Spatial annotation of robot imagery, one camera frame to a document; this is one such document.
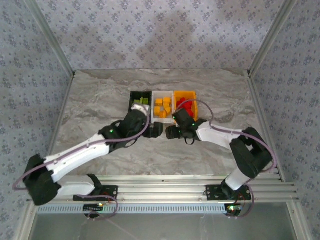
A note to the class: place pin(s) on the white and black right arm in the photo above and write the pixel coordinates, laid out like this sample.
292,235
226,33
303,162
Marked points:
217,135

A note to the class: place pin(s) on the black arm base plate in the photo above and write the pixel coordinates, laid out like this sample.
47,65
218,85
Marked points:
212,192
112,191

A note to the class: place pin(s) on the small circuit board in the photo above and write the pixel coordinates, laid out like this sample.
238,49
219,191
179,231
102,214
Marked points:
92,207
232,208

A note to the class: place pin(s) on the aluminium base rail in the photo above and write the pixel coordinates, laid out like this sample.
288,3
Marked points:
162,190

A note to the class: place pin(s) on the aluminium side rail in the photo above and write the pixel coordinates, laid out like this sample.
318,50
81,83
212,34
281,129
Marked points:
58,125
263,120

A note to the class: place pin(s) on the aluminium frame post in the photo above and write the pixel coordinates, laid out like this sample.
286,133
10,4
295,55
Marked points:
51,37
270,37

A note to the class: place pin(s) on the green lego brick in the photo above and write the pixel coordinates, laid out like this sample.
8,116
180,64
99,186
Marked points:
136,101
141,100
145,101

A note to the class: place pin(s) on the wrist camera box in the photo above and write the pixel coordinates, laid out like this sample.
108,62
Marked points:
184,117
135,120

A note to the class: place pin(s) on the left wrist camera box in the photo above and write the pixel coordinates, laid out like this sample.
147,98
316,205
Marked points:
135,120

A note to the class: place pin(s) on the white plastic bin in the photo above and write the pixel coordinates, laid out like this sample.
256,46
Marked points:
157,94

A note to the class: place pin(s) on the black plastic bin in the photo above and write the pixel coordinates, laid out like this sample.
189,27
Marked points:
133,95

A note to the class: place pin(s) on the aluminium frame leg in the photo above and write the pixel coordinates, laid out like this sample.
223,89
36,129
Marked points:
298,226
25,225

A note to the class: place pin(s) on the yellow plastic bin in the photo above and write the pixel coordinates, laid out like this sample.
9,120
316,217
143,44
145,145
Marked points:
191,95

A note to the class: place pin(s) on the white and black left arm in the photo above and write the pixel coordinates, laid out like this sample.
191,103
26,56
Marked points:
75,157

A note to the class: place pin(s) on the grey reflective shelf panel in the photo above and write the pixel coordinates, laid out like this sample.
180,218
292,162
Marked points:
162,230

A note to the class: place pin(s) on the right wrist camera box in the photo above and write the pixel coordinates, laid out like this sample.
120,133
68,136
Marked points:
184,117

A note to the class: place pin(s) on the orange lego brick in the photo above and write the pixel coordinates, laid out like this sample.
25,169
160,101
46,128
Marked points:
157,110
168,110
166,105
158,101
163,114
167,99

